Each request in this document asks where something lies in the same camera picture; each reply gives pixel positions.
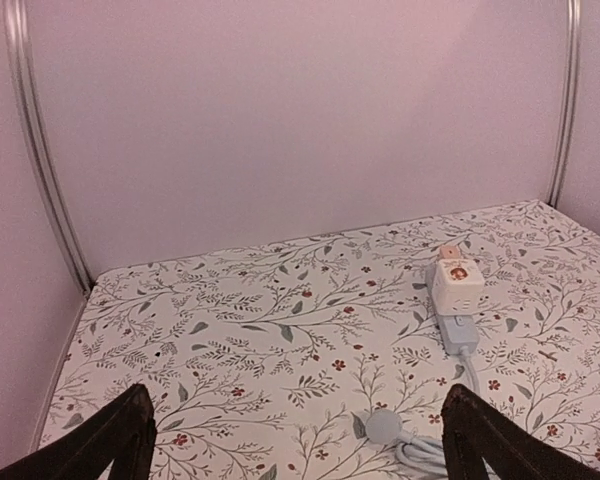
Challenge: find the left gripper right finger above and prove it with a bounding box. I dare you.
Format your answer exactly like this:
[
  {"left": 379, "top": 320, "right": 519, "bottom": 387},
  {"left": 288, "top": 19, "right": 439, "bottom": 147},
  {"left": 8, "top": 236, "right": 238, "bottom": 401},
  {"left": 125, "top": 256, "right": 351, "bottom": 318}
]
[{"left": 441, "top": 384, "right": 600, "bottom": 479}]

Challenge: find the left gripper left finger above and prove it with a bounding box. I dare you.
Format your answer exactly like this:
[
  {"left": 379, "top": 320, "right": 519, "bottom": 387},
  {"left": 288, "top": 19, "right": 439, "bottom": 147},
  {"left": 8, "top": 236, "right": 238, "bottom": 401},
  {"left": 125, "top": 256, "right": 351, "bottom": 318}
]
[{"left": 0, "top": 383, "right": 156, "bottom": 479}]

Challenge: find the white cube socket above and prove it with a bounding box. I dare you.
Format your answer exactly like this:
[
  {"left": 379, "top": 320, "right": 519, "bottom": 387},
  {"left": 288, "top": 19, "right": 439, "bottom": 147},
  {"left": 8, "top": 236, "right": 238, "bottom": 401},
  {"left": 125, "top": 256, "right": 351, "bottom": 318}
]
[{"left": 431, "top": 258, "right": 485, "bottom": 316}]

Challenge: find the small pink charger plug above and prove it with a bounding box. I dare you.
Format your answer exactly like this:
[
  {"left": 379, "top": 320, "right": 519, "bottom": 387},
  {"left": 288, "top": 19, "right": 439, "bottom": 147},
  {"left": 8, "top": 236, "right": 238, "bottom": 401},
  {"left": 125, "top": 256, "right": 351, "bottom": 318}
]
[{"left": 439, "top": 245, "right": 462, "bottom": 260}]

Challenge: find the light blue power strip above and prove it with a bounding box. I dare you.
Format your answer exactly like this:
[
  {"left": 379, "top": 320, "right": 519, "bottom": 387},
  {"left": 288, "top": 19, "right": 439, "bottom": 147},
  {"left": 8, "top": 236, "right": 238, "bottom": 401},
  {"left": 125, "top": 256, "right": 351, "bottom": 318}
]
[{"left": 426, "top": 262, "right": 480, "bottom": 355}]

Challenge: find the floral patterned table mat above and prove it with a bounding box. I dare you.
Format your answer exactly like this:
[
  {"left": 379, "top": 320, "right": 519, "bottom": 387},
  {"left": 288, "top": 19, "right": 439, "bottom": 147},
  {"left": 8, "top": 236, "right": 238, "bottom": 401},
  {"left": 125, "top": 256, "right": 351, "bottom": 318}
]
[{"left": 41, "top": 200, "right": 600, "bottom": 479}]

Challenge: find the light blue coiled power cord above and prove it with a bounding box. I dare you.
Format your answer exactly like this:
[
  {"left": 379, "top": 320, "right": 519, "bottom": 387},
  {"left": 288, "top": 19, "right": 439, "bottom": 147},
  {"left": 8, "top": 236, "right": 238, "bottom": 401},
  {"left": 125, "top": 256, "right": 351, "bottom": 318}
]
[{"left": 364, "top": 349, "right": 481, "bottom": 480}]

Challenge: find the left aluminium frame post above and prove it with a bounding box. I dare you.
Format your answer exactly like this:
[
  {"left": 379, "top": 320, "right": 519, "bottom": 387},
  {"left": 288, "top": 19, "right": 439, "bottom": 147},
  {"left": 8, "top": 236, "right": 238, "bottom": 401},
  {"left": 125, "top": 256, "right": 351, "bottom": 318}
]
[{"left": 3, "top": 0, "right": 94, "bottom": 297}]

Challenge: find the aluminium frame post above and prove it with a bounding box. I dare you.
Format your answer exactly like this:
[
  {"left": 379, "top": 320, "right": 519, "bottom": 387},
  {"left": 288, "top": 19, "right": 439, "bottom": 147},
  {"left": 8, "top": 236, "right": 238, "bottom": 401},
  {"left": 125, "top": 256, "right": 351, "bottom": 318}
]
[
  {"left": 3, "top": 0, "right": 94, "bottom": 297},
  {"left": 546, "top": 0, "right": 582, "bottom": 209}
]

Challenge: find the right aluminium frame post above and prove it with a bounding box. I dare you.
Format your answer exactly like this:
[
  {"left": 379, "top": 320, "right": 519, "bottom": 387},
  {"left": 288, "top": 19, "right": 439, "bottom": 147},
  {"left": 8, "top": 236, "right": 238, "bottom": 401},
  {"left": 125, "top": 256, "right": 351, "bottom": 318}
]
[{"left": 546, "top": 0, "right": 582, "bottom": 209}]

